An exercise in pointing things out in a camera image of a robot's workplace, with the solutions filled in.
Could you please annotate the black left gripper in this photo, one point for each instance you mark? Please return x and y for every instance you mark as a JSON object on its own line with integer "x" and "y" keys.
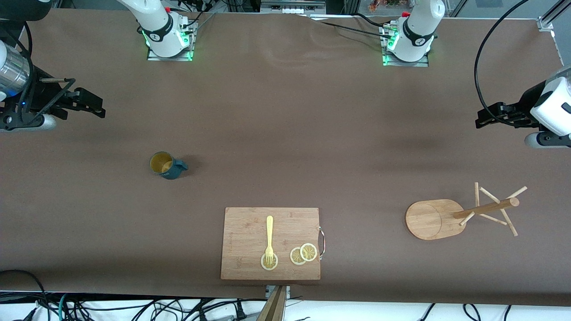
{"x": 526, "y": 102}

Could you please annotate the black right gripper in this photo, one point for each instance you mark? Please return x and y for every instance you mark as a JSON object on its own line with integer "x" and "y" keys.
{"x": 41, "y": 94}

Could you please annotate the dark teal cup yellow inside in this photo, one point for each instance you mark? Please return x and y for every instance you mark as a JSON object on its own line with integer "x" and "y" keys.
{"x": 174, "y": 169}

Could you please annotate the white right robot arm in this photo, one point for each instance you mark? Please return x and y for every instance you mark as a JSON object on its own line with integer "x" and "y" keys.
{"x": 156, "y": 26}

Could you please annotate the wooden mug rack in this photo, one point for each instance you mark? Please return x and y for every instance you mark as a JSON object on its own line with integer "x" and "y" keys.
{"x": 430, "y": 220}

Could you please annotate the aluminium corner profile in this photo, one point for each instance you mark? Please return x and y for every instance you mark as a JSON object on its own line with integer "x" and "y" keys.
{"x": 555, "y": 10}

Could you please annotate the brown table cover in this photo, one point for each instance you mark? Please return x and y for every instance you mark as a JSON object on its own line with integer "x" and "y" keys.
{"x": 285, "y": 133}

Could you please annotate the yellow plastic fork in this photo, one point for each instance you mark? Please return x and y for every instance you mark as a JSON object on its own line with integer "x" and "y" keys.
{"x": 269, "y": 232}

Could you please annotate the grey power strip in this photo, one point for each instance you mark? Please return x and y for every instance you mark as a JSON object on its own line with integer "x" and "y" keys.
{"x": 290, "y": 9}

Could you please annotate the lemon slice under fork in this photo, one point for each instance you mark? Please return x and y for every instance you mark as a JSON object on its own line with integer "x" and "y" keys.
{"x": 269, "y": 266}

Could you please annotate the black power plug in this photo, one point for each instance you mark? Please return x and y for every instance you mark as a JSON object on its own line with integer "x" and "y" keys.
{"x": 241, "y": 312}

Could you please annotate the wooden beam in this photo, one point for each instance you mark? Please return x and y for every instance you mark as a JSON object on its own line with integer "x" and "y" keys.
{"x": 274, "y": 308}

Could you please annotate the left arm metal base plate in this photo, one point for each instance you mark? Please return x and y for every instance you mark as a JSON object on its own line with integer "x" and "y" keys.
{"x": 386, "y": 60}

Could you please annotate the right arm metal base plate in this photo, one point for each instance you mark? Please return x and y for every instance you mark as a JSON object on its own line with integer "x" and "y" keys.
{"x": 189, "y": 40}

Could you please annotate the small metal bracket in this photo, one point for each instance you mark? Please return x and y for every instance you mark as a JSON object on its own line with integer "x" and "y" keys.
{"x": 286, "y": 290}

